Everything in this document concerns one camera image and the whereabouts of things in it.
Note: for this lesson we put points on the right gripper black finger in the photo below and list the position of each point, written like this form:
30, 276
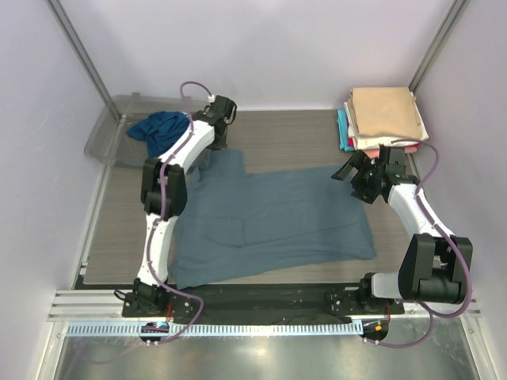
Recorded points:
356, 160
343, 172

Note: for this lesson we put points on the folded magenta t-shirt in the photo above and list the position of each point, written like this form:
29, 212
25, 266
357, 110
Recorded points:
351, 137

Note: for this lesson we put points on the aluminium frame post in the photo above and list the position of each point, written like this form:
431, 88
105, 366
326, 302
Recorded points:
450, 21
65, 23

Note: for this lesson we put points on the clear plastic bin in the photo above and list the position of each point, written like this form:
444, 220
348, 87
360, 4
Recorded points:
109, 143

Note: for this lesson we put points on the grey-blue t-shirt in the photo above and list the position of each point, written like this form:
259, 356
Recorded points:
238, 224

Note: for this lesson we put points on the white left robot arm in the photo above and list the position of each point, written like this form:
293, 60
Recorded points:
164, 196

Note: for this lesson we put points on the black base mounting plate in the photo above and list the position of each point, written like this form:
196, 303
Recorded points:
247, 300

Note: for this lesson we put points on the folded beige t-shirt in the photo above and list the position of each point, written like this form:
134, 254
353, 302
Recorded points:
385, 111

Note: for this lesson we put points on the folded teal t-shirt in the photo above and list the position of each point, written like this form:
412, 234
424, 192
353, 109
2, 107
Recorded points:
345, 143

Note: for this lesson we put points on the right aluminium frame post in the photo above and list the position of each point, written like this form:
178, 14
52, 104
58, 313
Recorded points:
450, 21

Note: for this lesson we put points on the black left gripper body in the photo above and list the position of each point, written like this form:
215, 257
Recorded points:
221, 142

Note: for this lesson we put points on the left aluminium frame post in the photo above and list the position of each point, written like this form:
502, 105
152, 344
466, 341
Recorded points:
65, 23

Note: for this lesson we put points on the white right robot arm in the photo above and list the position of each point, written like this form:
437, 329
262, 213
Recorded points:
436, 265

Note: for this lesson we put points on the folded cream t-shirt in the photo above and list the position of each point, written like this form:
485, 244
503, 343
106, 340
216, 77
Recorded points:
363, 143

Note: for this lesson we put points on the dark blue t-shirt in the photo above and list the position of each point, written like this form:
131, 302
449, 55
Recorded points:
160, 131

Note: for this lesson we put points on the white slotted cable duct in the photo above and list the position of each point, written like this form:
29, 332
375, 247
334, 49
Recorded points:
158, 329

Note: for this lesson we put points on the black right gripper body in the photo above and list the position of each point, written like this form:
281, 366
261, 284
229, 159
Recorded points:
364, 182

